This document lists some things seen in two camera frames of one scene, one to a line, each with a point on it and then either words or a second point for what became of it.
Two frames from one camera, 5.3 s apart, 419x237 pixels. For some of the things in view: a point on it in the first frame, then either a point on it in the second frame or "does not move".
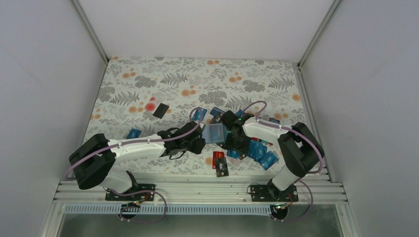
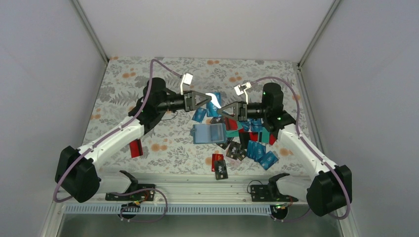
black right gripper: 229,144 -> 235,104
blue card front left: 199,114 does not move
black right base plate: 261,193 does not move
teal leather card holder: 215,133 does not move
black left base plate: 146,196 does not move
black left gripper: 196,149 -> 208,98
